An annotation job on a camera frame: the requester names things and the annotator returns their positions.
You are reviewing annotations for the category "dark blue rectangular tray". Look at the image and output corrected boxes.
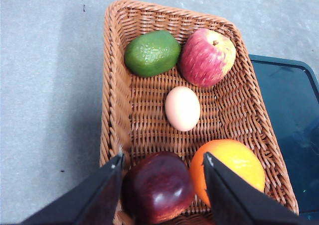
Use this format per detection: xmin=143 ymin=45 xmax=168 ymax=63
xmin=248 ymin=54 xmax=319 ymax=218

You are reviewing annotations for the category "brown wicker basket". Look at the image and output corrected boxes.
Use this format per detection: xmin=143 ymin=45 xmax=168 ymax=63
xmin=100 ymin=0 xmax=299 ymax=212

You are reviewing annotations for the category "orange fruit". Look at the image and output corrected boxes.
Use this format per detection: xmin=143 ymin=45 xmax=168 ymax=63
xmin=190 ymin=139 xmax=266 ymax=206

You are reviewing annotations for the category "green avocado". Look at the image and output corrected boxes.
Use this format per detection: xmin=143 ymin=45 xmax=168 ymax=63
xmin=124 ymin=30 xmax=181 ymax=77

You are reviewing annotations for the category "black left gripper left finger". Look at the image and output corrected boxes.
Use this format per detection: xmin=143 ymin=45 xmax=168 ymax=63
xmin=21 ymin=154 xmax=125 ymax=225

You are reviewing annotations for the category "beige egg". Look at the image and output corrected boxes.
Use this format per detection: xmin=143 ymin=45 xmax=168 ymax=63
xmin=164 ymin=86 xmax=200 ymax=131

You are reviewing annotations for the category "dark red apple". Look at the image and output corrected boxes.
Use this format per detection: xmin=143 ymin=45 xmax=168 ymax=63
xmin=124 ymin=151 xmax=194 ymax=225

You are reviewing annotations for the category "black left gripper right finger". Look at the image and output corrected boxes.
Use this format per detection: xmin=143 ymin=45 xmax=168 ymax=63
xmin=202 ymin=152 xmax=317 ymax=225

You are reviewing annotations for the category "red yellow apple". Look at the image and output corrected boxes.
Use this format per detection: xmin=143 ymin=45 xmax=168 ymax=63
xmin=180 ymin=28 xmax=236 ymax=87

